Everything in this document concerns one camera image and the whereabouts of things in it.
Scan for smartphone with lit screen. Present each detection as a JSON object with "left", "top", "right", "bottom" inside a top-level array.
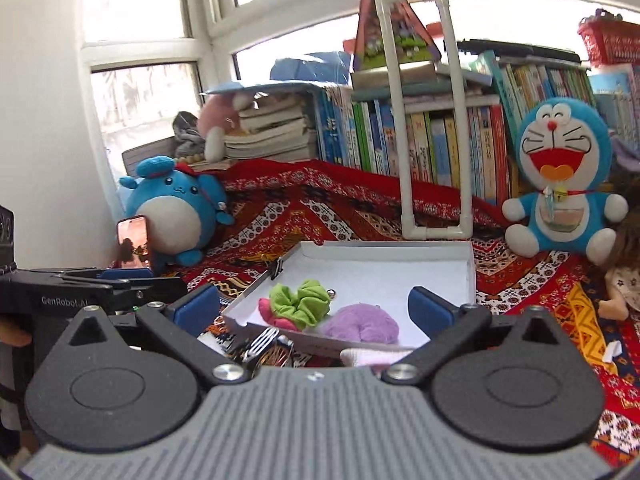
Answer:
[{"left": 116, "top": 216, "right": 151, "bottom": 269}]

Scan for white PVC pipe frame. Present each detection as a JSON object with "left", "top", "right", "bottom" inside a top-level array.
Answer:
[{"left": 375, "top": 0, "right": 473, "bottom": 240}]

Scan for black binder clip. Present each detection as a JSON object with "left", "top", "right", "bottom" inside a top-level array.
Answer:
[{"left": 268, "top": 257, "right": 284, "bottom": 281}]

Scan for pink plush toy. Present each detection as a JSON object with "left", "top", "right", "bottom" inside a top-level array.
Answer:
[{"left": 196, "top": 92, "right": 254, "bottom": 162}]

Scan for purple fluffy plush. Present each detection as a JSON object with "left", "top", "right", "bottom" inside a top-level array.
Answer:
[{"left": 319, "top": 304, "right": 399, "bottom": 344}]

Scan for pink and green scrunchie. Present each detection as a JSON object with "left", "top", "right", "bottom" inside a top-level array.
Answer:
[{"left": 258, "top": 280, "right": 334, "bottom": 332}]

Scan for black model bicycle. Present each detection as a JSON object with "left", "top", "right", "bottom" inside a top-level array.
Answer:
[{"left": 227, "top": 327, "right": 294, "bottom": 373}]

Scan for stack of books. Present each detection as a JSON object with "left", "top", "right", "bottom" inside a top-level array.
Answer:
[{"left": 122, "top": 91, "right": 316, "bottom": 176}]

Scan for round blue plush toy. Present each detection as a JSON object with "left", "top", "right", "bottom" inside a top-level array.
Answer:
[{"left": 119, "top": 156, "right": 234, "bottom": 273}]

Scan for Doraemon plush toy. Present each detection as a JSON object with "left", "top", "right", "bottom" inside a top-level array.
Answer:
[{"left": 502, "top": 98, "right": 629, "bottom": 266}]

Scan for row of books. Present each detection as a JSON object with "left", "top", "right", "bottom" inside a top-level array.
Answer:
[{"left": 312, "top": 50, "right": 639, "bottom": 204}]

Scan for white shallow tray box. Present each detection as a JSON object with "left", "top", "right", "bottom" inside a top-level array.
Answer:
[{"left": 222, "top": 240, "right": 476, "bottom": 351}]

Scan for brown haired doll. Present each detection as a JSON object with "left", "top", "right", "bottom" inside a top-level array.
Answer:
[{"left": 598, "top": 174, "right": 639, "bottom": 321}]

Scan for triangular picture box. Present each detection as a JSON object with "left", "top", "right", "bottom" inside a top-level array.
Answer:
[{"left": 352, "top": 0, "right": 442, "bottom": 72}]

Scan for red plastic basket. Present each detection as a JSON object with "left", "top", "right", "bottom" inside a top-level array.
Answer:
[{"left": 578, "top": 9, "right": 640, "bottom": 66}]

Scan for red patterned cloth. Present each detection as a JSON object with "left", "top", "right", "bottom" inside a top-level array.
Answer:
[{"left": 168, "top": 160, "right": 639, "bottom": 467}]

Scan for blue folded sheet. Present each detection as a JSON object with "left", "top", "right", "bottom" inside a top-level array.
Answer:
[{"left": 200, "top": 51, "right": 354, "bottom": 98}]

